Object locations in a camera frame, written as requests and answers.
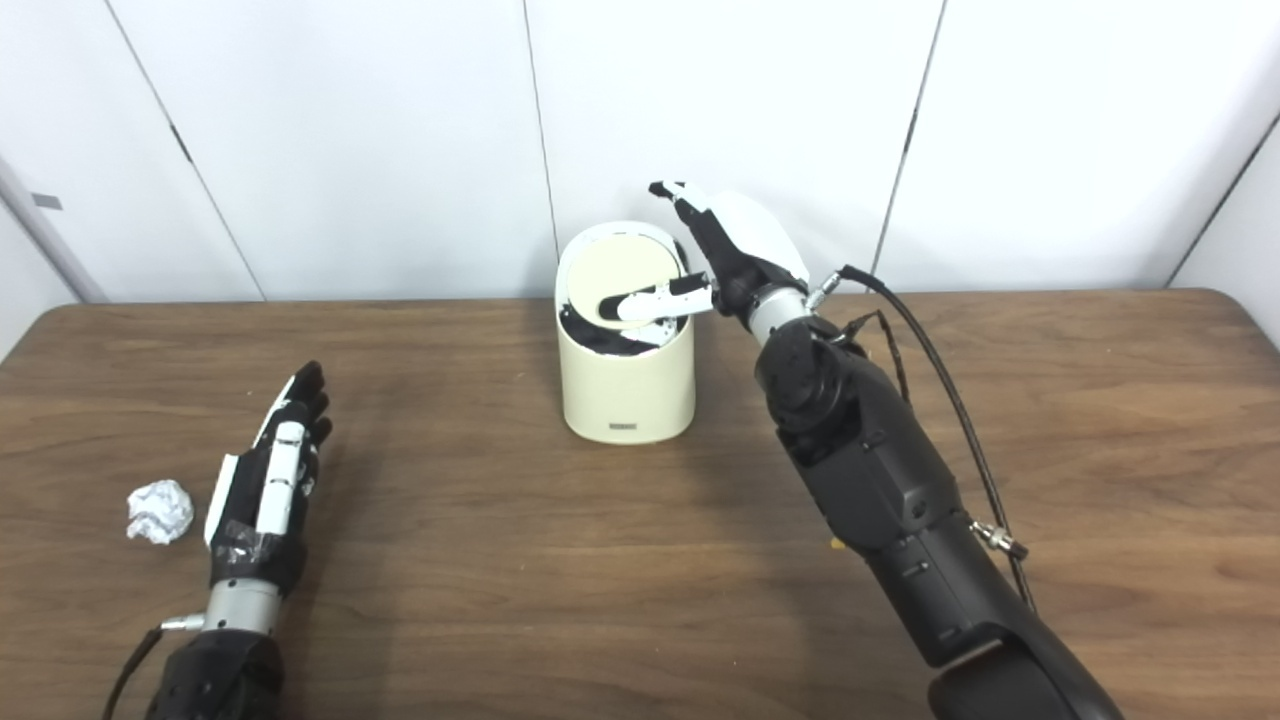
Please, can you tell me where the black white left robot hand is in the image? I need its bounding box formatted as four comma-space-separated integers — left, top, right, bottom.
204, 361, 334, 599

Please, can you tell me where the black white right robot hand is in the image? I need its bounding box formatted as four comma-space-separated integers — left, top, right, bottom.
598, 180, 813, 326

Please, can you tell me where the white paper ball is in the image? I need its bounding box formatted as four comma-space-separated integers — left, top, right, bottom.
126, 479, 195, 546

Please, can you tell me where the cream round bin lid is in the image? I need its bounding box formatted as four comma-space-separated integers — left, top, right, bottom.
567, 232, 686, 326

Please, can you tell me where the black bin liner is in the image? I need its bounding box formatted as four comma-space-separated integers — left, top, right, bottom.
558, 305, 691, 358

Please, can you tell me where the cream-colored bin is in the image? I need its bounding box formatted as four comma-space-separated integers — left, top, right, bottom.
555, 221, 698, 445

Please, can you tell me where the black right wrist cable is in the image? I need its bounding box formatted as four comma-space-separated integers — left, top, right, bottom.
808, 264, 1036, 613

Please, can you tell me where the grey wall corner strip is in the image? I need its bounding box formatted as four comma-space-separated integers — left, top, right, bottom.
0, 155, 106, 303

